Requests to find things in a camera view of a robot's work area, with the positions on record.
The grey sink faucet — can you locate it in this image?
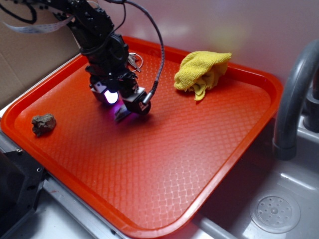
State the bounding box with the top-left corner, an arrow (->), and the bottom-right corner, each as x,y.
273,40 -> 319,160

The grey plastic sink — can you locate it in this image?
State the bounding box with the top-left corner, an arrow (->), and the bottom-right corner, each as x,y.
193,122 -> 319,239

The yellow microfiber cloth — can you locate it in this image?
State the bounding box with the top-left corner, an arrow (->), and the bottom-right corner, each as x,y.
174,51 -> 232,101

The black metal bracket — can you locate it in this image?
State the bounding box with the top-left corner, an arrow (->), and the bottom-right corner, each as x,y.
0,151 -> 45,239

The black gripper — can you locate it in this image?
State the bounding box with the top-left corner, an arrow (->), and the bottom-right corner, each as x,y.
81,33 -> 139,113

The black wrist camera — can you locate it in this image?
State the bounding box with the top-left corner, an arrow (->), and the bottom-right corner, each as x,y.
128,87 -> 151,115

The brown cardboard panel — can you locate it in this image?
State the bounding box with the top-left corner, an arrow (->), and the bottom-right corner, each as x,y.
0,11 -> 79,108

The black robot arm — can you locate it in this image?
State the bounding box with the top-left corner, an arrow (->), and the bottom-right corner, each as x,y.
0,0 -> 147,114

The white flat ribbon cable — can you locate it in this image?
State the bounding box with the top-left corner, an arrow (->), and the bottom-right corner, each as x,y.
2,14 -> 75,34

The round sink drain strainer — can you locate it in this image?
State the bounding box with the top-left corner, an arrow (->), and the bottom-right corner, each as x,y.
249,190 -> 301,234

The grey-brown rock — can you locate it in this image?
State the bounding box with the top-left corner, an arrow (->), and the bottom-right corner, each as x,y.
31,114 -> 56,137

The grey braided cable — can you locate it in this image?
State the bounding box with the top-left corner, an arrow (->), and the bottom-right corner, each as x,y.
124,0 -> 165,104

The red plastic tray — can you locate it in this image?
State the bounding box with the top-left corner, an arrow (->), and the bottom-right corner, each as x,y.
0,47 -> 283,239

